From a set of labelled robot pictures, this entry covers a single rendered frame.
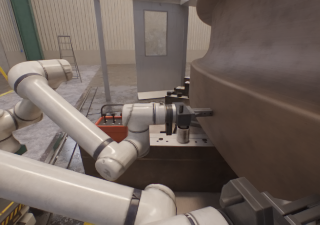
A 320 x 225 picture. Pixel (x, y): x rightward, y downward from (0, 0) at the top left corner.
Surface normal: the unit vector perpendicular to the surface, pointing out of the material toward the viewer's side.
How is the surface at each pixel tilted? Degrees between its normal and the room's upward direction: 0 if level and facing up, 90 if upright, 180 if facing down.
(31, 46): 90
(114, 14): 90
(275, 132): 90
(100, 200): 31
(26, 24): 90
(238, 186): 0
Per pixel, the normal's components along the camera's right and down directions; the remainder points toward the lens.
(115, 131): 0.01, 0.46
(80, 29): 0.29, 0.33
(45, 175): 0.25, -0.86
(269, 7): -1.00, 0.04
